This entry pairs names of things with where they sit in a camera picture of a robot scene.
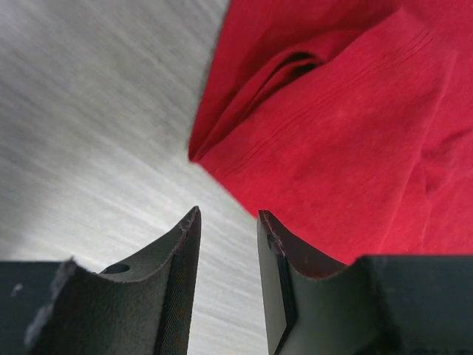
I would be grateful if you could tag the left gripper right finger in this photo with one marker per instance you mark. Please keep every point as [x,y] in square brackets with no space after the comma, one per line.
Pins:
[379,304]

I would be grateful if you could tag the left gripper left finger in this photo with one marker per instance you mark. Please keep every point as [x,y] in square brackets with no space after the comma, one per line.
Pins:
[139,305]

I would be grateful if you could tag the red t shirt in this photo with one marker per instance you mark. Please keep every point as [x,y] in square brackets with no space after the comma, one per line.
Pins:
[350,121]

